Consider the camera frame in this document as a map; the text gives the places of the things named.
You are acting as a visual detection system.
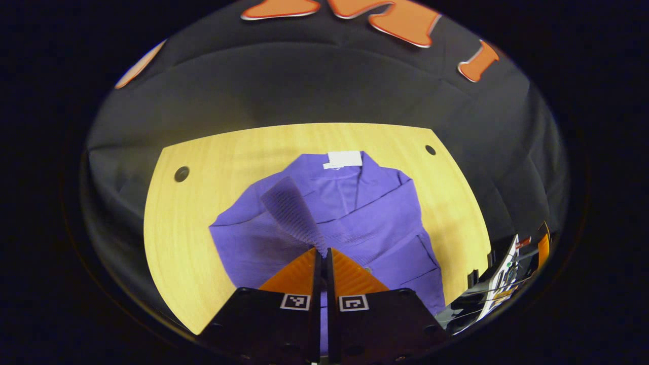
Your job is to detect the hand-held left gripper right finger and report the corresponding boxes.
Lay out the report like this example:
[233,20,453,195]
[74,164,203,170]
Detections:
[327,247,450,364]

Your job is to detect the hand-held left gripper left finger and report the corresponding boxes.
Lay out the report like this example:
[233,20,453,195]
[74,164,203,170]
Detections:
[200,247,323,364]

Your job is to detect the purple ribbed jacket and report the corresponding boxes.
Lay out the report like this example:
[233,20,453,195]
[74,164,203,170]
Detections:
[209,151,447,355]

